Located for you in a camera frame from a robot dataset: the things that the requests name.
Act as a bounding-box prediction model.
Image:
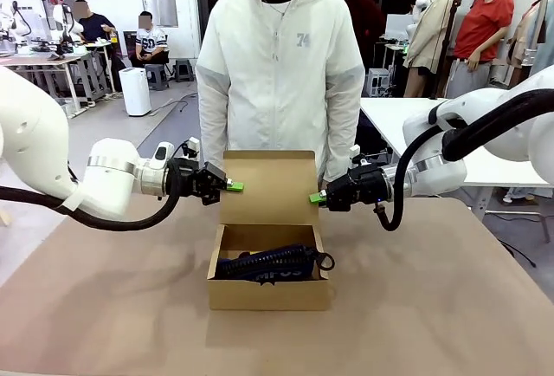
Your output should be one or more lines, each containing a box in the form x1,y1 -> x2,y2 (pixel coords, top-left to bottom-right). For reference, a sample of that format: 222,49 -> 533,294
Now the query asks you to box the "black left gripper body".
166,157 -> 209,204

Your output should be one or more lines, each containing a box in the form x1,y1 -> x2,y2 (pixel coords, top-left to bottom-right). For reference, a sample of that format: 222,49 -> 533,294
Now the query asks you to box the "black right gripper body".
344,163 -> 394,211

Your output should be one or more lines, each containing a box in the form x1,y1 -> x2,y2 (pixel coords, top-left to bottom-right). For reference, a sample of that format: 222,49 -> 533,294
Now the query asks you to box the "brown cardboard box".
206,150 -> 331,312

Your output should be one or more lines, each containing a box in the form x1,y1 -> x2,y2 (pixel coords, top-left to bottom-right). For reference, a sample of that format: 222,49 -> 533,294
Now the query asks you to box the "navy CAMPUS pencil case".
216,243 -> 337,286

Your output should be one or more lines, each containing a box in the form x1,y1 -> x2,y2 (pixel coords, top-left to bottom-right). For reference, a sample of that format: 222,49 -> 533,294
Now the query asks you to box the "white side table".
358,97 -> 554,221

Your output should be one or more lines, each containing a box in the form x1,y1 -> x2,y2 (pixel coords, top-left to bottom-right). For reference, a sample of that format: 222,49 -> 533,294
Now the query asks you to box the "white air purifier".
119,68 -> 152,118

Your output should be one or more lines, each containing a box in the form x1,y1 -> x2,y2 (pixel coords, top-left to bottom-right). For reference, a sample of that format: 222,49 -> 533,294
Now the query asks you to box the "white plastic crate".
365,68 -> 391,99

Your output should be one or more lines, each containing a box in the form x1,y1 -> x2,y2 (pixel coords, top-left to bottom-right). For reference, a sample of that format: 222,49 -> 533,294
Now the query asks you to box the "grey stool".
173,59 -> 193,84
144,63 -> 171,92

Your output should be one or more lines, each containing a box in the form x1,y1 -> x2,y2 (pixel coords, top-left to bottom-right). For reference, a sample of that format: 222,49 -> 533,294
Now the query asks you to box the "person in white jacket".
194,0 -> 367,191

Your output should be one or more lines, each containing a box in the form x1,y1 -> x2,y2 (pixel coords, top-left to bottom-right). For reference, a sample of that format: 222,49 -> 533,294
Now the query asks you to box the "seated person in white jersey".
131,10 -> 170,68

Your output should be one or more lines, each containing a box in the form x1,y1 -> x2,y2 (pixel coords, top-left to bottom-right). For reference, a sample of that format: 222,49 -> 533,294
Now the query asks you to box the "mannequin in beige coat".
403,0 -> 461,99

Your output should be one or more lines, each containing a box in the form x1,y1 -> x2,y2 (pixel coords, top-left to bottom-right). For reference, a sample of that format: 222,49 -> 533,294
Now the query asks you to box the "mannequin in dark red top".
344,0 -> 387,75

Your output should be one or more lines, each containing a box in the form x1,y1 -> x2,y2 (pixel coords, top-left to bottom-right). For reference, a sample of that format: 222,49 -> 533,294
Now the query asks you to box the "person in dark navy shirt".
74,0 -> 117,43

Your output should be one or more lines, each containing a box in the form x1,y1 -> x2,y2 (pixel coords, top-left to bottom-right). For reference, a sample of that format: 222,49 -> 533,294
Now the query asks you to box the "background work desk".
0,41 -> 117,120

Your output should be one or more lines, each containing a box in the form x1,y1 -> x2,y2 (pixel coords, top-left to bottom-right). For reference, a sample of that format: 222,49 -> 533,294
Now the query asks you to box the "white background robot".
44,0 -> 85,55

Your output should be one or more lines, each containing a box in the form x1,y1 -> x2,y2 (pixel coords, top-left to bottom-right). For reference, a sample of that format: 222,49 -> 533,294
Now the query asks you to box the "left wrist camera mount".
180,136 -> 202,160

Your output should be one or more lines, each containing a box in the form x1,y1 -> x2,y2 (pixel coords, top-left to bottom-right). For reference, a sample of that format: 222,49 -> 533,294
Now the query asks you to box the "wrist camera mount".
180,136 -> 202,160
348,145 -> 370,167

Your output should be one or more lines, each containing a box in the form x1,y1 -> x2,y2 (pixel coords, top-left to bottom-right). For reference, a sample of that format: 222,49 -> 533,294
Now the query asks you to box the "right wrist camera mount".
348,145 -> 370,167

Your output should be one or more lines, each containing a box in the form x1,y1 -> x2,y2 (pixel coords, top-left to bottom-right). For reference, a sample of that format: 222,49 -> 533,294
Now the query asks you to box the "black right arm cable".
374,88 -> 554,233

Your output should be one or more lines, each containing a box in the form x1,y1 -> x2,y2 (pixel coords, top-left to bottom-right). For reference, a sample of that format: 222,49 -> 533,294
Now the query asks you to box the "grey wall panel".
138,0 -> 179,29

